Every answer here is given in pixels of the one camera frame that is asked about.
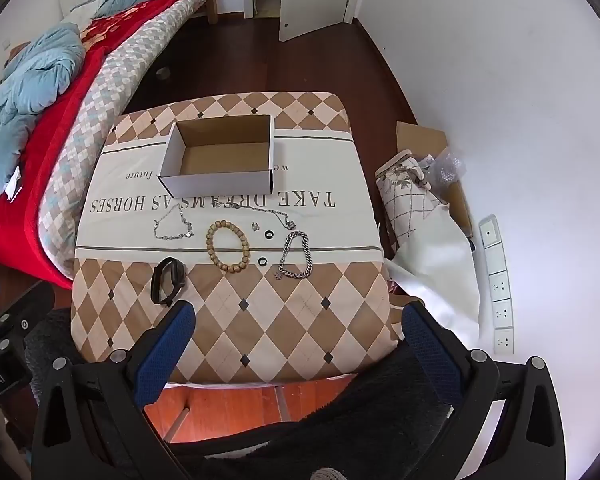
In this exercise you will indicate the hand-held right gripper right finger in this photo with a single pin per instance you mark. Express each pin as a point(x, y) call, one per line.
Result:
point(430, 355)

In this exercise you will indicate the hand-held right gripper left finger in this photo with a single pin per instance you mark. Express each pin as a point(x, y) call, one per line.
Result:
point(166, 352)

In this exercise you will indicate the black smart band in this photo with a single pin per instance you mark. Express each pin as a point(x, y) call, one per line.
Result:
point(176, 277)

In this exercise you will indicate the cardboard box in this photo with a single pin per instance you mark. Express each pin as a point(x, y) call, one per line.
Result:
point(220, 160)

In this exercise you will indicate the white cloth bag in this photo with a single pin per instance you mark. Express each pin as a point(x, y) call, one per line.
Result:
point(430, 270)

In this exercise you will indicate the white power strip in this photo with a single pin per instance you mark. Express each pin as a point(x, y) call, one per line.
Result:
point(497, 285)

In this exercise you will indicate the white paper tag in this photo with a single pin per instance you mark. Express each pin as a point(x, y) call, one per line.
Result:
point(12, 185)

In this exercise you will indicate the checkered printed table cloth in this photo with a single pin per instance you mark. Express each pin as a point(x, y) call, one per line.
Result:
point(300, 320)

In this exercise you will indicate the bed with red blanket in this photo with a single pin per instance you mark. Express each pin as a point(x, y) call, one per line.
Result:
point(55, 150)

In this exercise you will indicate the grey knitted cloth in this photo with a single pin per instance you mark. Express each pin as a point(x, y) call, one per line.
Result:
point(325, 474)

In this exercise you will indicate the folded floral beige cloth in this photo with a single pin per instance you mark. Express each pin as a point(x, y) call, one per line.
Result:
point(405, 180)

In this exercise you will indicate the clear plastic bag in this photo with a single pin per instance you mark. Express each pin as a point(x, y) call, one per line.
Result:
point(447, 167)

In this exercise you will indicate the flat cardboard sheet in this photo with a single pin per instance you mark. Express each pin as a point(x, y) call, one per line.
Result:
point(420, 140)

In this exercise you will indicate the light blue quilt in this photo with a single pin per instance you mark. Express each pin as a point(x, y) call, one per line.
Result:
point(30, 75)

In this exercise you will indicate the diamond pattern bed quilt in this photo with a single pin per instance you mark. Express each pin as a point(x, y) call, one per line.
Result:
point(110, 90)

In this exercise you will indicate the wooden bed frame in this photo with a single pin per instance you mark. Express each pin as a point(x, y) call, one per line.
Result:
point(212, 10)

